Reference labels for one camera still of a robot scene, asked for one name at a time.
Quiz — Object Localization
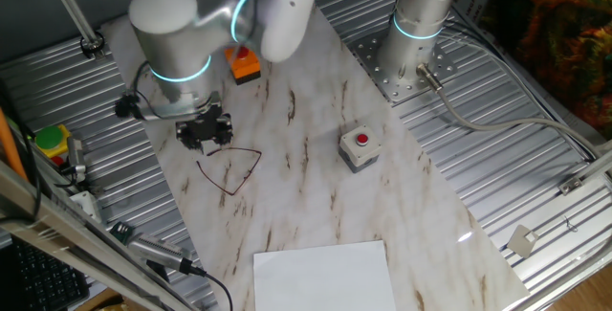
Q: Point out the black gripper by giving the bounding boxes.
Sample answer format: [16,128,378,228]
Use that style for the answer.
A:
[175,102,234,155]

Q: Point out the dark red thin-frame glasses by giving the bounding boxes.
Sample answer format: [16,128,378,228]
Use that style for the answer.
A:
[195,146,263,196]

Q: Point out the orange red pushbutton box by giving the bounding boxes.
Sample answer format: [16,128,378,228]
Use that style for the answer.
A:
[224,45,263,86]

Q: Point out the marble pattern table mat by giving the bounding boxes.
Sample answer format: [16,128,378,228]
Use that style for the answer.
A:
[100,0,531,311]

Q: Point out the small silver metal device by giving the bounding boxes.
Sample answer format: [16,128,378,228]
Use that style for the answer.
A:
[65,136,88,183]

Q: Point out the yellow box with green button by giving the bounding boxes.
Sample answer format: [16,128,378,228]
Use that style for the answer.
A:
[33,123,73,167]

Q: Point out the white paper sheet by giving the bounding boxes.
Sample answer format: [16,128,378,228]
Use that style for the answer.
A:
[252,239,398,311]

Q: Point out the aluminium stand pole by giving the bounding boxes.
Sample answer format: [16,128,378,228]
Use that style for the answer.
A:
[40,0,106,58]

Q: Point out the orange tube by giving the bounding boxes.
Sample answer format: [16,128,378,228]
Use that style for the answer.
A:
[0,107,28,181]

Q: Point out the black keyboard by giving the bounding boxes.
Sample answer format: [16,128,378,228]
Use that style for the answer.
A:
[9,236,91,311]

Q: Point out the small white plastic piece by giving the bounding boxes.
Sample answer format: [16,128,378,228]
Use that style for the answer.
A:
[505,224,540,259]

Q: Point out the colourful patterned cloth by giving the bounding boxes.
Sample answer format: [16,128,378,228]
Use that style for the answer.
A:
[482,0,612,140]

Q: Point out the silver ribbed camera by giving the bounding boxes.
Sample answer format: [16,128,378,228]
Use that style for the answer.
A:
[127,233,186,269]

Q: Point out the black camera cable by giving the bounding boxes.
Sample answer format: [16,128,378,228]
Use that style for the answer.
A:
[179,257,235,311]

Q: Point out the aluminium frame profile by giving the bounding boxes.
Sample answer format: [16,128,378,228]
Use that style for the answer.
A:
[0,157,192,311]

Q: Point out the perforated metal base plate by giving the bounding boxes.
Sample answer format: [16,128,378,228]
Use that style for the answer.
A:
[346,28,458,106]

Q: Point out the grey cable with metal plug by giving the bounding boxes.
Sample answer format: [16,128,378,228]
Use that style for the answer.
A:
[415,63,601,159]

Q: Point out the white cable bundle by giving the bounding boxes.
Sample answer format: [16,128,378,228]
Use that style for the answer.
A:
[444,23,599,157]

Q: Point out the aluminium profile bar with bracket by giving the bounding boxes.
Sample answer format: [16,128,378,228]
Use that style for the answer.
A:
[557,147,612,196]

